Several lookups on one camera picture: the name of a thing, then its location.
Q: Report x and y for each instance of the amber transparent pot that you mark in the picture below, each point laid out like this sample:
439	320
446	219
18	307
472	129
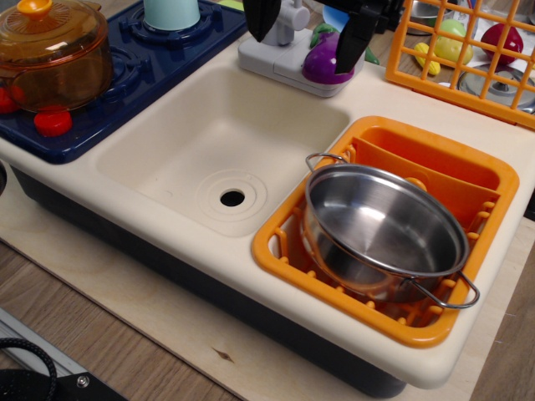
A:
61	86

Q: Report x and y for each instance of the mint green cup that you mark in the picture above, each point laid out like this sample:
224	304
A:
171	15

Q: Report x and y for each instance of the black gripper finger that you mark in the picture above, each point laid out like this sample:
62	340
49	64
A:
356	35
261	15

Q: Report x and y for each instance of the aluminium rail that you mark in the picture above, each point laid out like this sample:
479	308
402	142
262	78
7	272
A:
27	357

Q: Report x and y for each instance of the orange plastic grid rack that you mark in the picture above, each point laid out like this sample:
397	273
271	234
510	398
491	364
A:
497	33

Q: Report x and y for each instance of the yellow toy corn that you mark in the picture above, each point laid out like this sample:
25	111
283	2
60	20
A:
424	59

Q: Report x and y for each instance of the green toy pear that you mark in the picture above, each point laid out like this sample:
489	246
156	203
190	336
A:
448	48

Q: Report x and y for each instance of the red stove knob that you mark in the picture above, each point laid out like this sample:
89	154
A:
53	124
7	105

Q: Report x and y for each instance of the stainless steel pan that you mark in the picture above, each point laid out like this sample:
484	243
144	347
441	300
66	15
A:
382	237

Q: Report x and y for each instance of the black metal bracket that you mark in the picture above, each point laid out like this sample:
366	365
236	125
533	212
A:
18	384

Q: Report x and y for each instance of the steel pot lid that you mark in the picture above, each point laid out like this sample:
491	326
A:
499	92

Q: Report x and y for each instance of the red stove knob left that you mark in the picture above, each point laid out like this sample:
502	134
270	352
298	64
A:
7	105

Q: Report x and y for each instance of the navy blue toy stove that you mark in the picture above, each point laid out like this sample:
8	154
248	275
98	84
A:
147	62

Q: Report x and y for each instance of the amber pot lid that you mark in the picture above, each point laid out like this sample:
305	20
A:
41	33

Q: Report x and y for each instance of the grey toy faucet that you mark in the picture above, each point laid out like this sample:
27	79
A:
281	54

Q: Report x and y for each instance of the blue plastic plate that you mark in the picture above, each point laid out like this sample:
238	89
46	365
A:
334	17

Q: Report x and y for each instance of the purple toy eggplant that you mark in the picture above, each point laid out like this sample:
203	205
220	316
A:
320	63

